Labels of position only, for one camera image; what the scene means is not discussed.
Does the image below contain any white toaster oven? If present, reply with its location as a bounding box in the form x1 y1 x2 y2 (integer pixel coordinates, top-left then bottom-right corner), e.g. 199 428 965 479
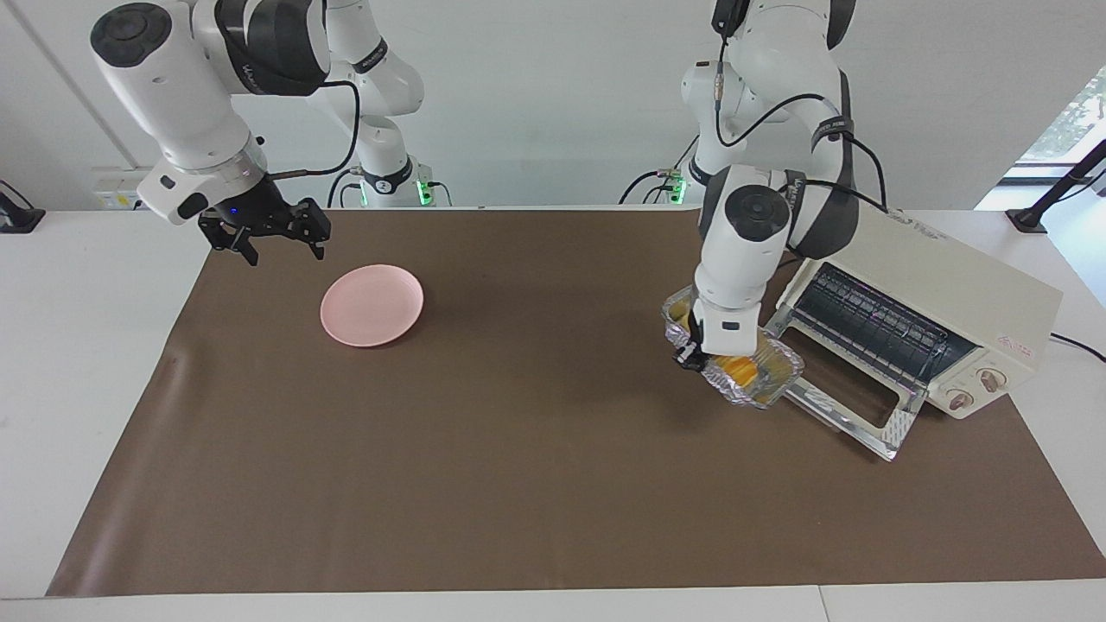
776 206 1064 421

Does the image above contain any aluminium foil tray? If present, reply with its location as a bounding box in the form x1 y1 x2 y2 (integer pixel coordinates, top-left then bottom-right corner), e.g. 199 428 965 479
662 285 806 410

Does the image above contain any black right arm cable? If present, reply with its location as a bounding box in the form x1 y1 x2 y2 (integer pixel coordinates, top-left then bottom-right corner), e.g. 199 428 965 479
264 79 362 180

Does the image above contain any pink round plate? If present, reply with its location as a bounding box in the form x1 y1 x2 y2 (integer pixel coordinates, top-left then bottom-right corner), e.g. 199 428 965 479
320 264 425 348

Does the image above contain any golden sliced bread loaf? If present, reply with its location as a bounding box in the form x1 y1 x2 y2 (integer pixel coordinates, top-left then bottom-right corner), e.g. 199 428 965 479
672 302 783 387

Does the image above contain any glass oven door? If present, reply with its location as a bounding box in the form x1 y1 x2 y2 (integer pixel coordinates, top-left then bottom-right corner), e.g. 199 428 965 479
760 302 930 462

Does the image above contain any small black desk clamp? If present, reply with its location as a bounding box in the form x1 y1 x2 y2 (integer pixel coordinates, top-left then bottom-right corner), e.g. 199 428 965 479
0 180 46 234

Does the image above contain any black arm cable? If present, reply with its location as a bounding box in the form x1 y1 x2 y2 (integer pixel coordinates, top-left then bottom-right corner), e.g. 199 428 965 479
264 79 362 180
712 35 891 213

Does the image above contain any metal oven rack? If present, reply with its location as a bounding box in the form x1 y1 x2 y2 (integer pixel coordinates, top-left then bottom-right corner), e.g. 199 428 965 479
791 263 982 390

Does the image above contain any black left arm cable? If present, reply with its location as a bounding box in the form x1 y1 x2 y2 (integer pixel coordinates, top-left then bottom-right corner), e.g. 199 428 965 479
712 35 891 213

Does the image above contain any black left base cable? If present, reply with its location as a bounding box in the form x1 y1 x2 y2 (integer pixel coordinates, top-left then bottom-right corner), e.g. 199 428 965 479
618 134 702 206

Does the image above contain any brown table mat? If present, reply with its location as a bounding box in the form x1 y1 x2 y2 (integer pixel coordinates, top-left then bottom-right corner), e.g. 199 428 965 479
45 206 1106 599

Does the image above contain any white wall socket box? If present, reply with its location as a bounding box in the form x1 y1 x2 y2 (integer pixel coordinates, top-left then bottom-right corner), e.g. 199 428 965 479
91 168 163 211

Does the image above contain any black oven power cord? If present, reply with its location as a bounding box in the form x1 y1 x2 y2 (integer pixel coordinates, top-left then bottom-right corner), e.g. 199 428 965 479
1050 333 1106 364

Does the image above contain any window with green view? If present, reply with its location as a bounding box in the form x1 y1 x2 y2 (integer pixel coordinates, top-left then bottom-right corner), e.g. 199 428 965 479
1002 65 1106 187

